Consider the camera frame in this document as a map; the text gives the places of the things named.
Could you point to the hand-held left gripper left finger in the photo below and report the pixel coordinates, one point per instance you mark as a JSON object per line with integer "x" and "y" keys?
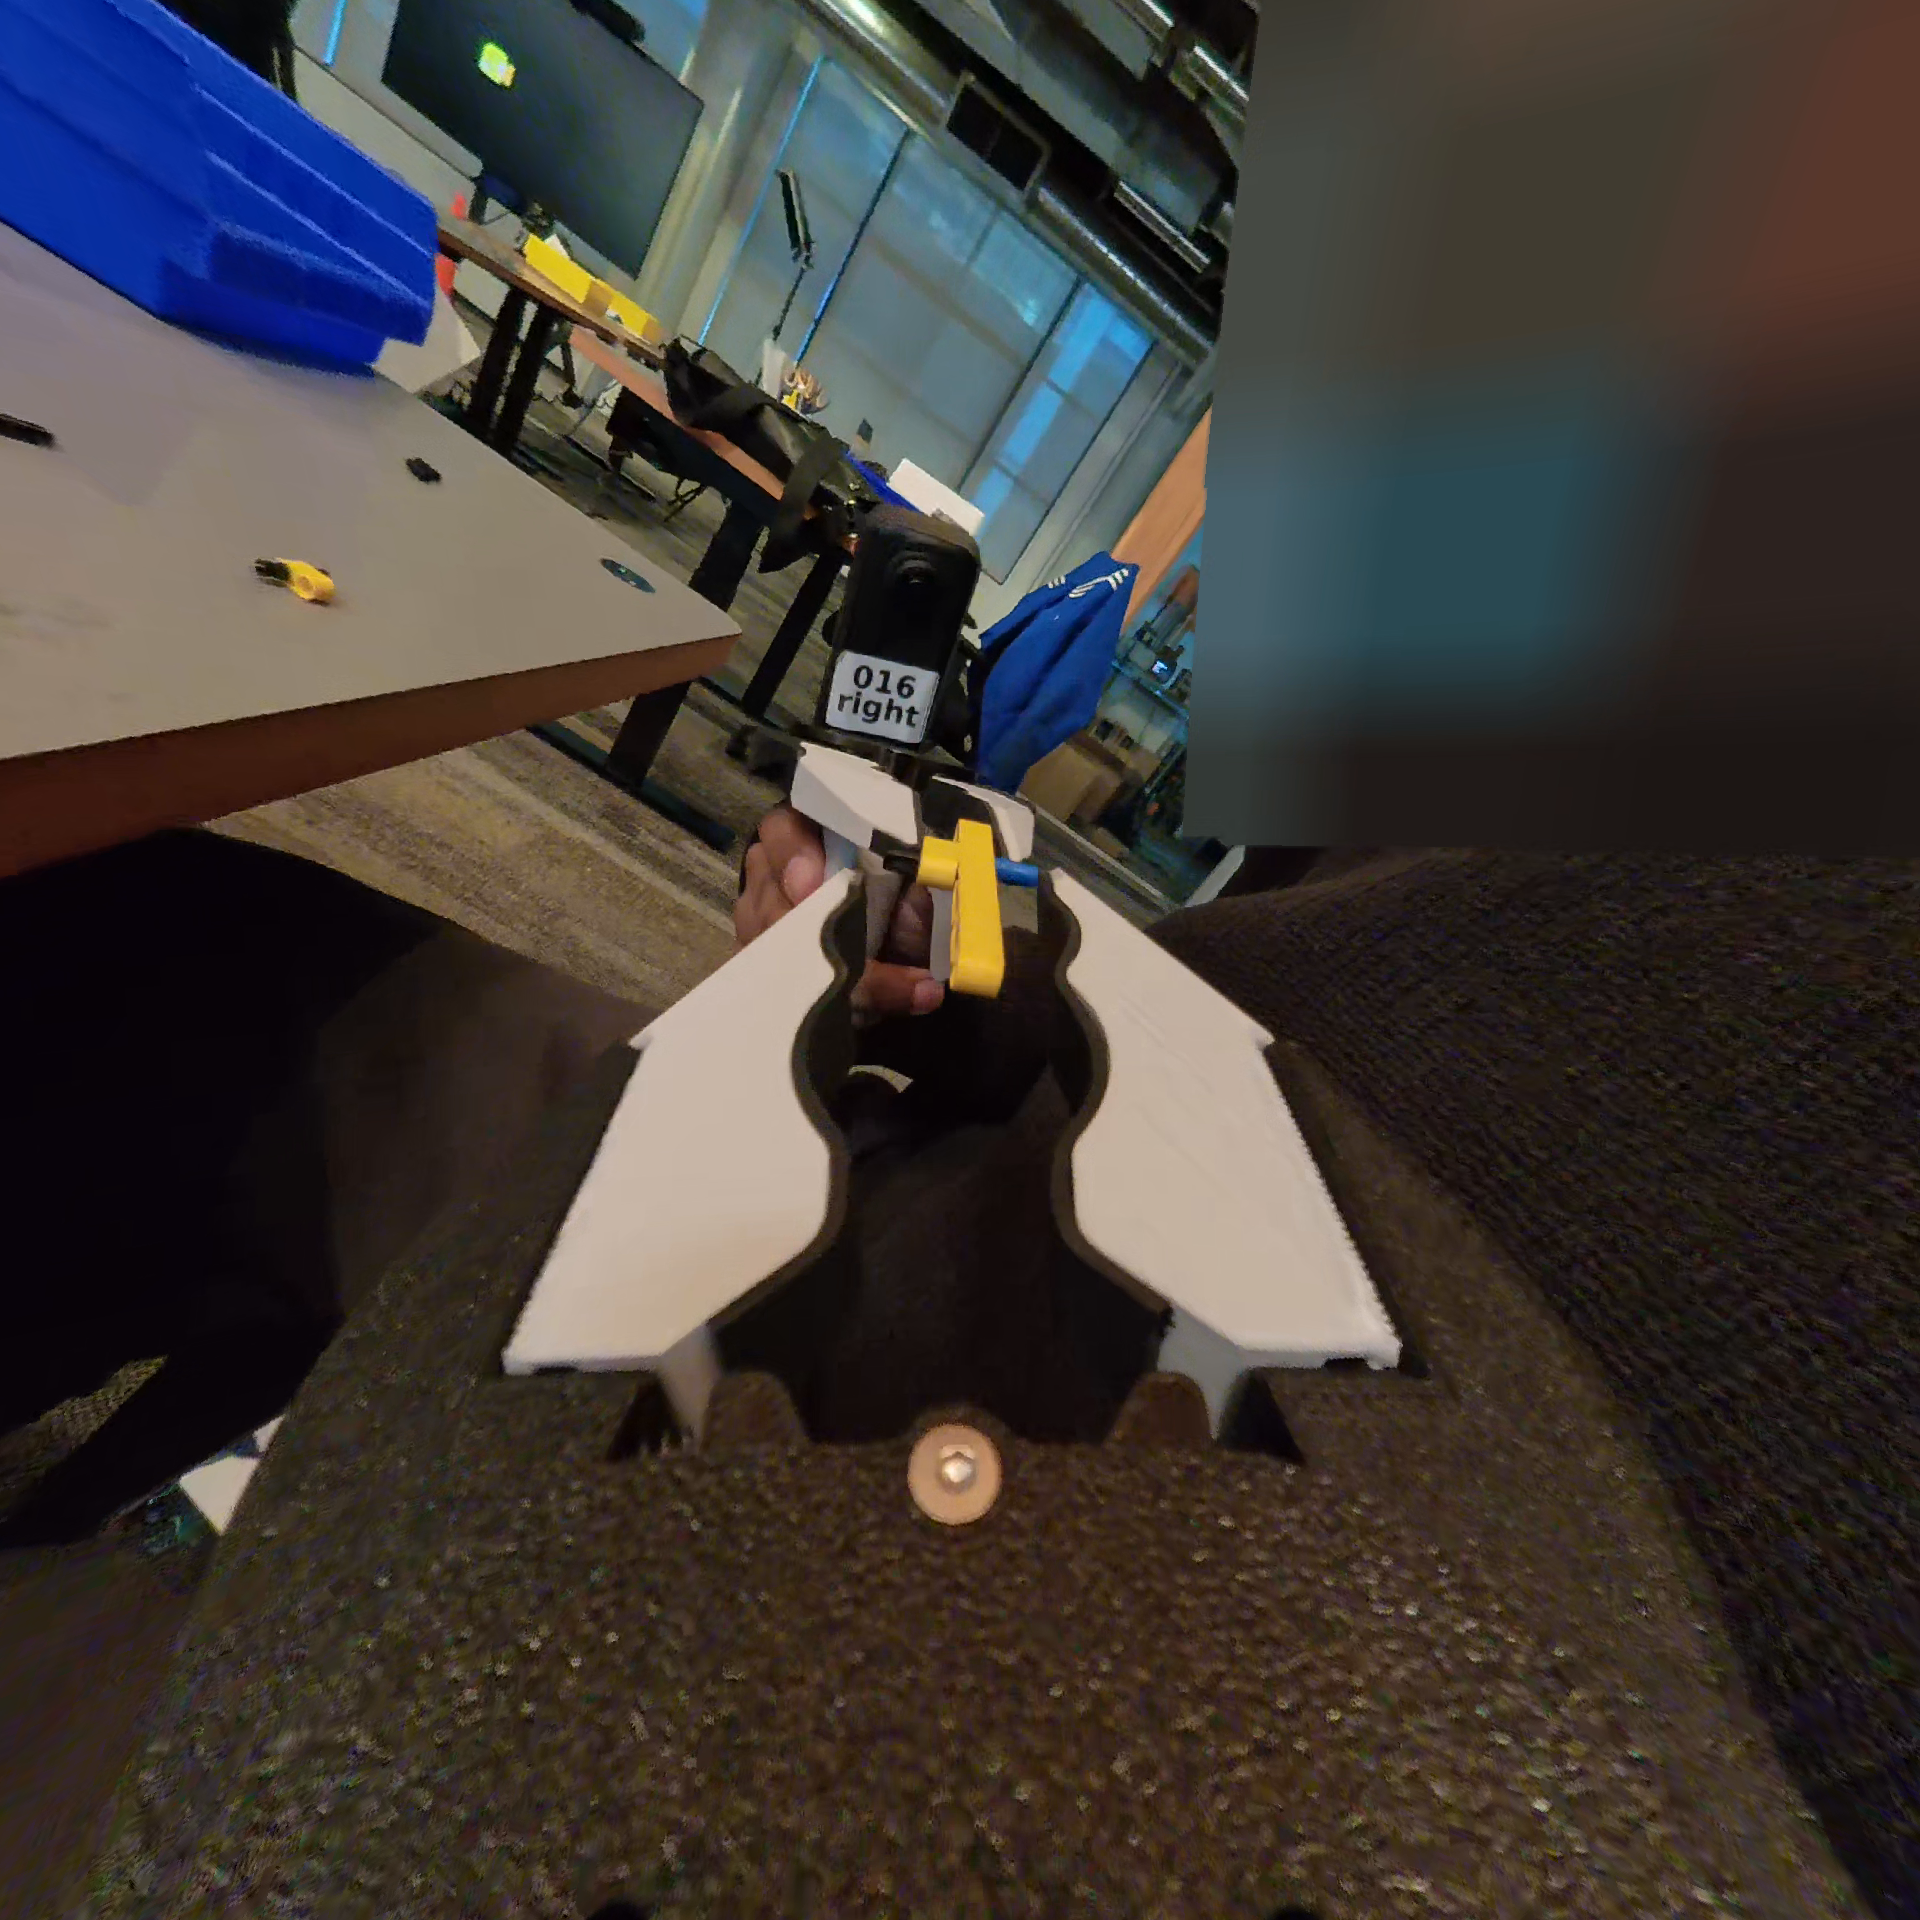
{"x": 675, "y": 1170}

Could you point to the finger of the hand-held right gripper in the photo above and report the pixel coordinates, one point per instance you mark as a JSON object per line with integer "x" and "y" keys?
{"x": 1003, "y": 818}
{"x": 854, "y": 795}

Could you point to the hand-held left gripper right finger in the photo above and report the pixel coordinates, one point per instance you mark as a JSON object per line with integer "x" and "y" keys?
{"x": 1230, "y": 1201}

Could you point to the yellow angled building beam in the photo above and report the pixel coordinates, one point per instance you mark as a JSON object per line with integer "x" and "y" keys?
{"x": 975, "y": 930}

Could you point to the person's right hand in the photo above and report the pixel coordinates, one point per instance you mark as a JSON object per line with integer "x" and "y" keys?
{"x": 781, "y": 884}

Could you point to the white box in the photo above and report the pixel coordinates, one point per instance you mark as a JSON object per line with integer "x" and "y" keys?
{"x": 930, "y": 488}

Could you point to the blue jacket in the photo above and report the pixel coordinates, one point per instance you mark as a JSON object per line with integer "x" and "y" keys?
{"x": 1051, "y": 674}

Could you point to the black bag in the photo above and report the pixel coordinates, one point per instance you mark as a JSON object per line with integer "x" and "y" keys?
{"x": 742, "y": 405}

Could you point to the round grey table cap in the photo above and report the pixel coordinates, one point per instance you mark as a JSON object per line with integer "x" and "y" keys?
{"x": 626, "y": 577}

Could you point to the brown desk with black legs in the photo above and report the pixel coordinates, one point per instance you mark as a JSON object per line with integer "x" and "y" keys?
{"x": 631, "y": 374}

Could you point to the yellow box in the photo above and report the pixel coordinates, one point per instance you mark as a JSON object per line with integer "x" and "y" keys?
{"x": 579, "y": 278}

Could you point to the small yellow building piece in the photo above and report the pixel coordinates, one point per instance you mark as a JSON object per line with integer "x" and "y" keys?
{"x": 301, "y": 578}

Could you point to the black computer monitor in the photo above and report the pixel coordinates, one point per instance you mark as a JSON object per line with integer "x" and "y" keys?
{"x": 555, "y": 104}

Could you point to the blue plastic bin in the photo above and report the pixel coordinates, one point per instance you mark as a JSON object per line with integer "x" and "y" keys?
{"x": 180, "y": 165}

